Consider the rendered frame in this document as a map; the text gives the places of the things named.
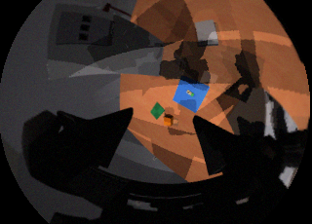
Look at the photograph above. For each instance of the blue square marker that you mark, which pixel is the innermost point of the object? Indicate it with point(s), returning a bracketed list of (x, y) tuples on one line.
[(188, 101)]

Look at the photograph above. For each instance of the green flat rectangular mat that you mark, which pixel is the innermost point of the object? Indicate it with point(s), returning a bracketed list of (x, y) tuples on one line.
[(158, 110)]

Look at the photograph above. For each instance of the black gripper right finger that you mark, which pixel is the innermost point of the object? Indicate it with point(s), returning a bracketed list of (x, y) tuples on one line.
[(218, 145)]

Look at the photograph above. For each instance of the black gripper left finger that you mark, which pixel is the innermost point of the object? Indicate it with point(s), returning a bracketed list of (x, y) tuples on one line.
[(101, 135)]

